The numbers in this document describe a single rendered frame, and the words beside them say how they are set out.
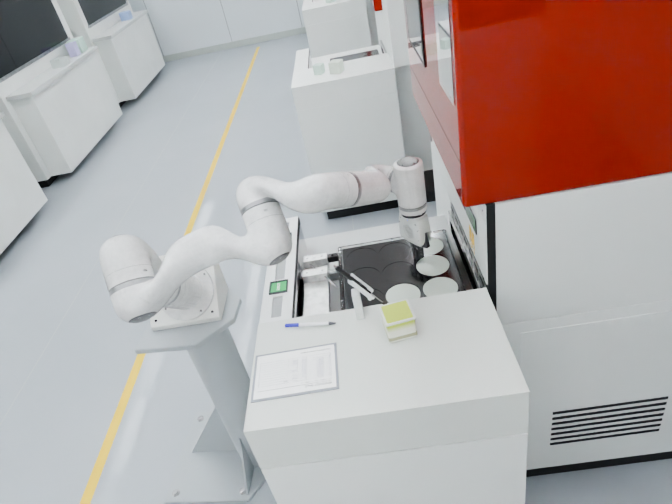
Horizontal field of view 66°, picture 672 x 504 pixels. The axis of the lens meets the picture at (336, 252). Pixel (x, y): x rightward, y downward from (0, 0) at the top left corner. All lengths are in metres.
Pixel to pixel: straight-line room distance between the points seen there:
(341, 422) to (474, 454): 0.34
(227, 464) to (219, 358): 0.66
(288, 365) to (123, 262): 0.49
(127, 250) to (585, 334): 1.27
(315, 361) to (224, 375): 0.69
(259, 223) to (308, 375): 0.38
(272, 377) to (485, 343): 0.51
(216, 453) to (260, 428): 1.25
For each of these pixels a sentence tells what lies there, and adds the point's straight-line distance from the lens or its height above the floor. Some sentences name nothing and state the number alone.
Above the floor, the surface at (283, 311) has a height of 0.96.
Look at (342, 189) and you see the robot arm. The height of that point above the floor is 1.31.
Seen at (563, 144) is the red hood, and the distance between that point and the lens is 1.27.
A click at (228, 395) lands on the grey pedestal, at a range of 2.01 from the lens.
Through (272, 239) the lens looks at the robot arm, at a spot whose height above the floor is 1.24.
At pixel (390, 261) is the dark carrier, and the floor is 0.90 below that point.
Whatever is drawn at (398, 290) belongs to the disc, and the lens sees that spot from 1.55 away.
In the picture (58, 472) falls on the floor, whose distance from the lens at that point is 2.84.
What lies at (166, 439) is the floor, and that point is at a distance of 2.65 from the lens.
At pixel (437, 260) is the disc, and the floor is 0.90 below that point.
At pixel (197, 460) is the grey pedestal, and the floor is 0.01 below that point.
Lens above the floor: 1.90
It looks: 35 degrees down
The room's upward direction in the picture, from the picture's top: 13 degrees counter-clockwise
